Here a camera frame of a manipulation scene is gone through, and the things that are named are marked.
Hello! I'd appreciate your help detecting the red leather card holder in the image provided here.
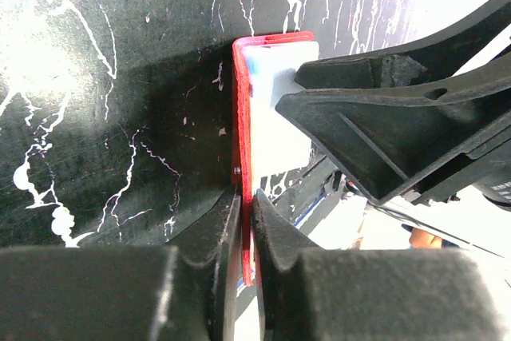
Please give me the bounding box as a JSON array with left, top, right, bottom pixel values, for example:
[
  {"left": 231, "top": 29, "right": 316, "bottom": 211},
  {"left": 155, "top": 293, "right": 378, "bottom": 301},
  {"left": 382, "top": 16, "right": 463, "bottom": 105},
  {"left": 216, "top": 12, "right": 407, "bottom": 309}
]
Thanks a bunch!
[{"left": 232, "top": 31, "right": 315, "bottom": 287}]

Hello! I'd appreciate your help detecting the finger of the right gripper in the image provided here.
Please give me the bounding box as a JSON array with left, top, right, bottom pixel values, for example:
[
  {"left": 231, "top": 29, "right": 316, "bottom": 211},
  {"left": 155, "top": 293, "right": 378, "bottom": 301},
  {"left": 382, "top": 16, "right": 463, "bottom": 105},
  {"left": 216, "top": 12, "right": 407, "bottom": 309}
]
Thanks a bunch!
[
  {"left": 295, "top": 0, "right": 510, "bottom": 89},
  {"left": 276, "top": 63, "right": 510, "bottom": 204}
]

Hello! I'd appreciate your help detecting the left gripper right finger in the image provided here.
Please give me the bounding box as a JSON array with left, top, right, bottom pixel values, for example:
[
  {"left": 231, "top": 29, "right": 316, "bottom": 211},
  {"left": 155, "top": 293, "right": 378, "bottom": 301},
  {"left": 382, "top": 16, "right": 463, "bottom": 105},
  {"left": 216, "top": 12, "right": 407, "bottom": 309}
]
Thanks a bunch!
[{"left": 252, "top": 191, "right": 503, "bottom": 340}]

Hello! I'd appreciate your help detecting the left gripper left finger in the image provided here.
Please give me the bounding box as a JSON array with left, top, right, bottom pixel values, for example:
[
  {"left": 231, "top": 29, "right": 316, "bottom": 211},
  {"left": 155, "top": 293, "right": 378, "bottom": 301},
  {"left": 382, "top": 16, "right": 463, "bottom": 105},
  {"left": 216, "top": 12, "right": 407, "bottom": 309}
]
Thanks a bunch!
[{"left": 1, "top": 188, "right": 241, "bottom": 340}]

